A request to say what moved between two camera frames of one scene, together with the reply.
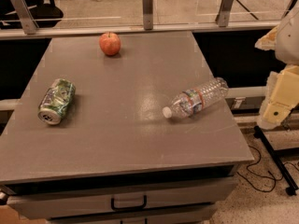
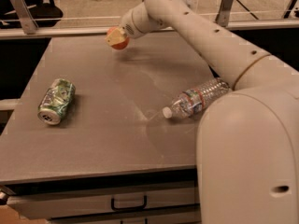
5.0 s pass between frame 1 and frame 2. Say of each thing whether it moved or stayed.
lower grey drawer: stayed
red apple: moved
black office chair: stayed
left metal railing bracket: stayed
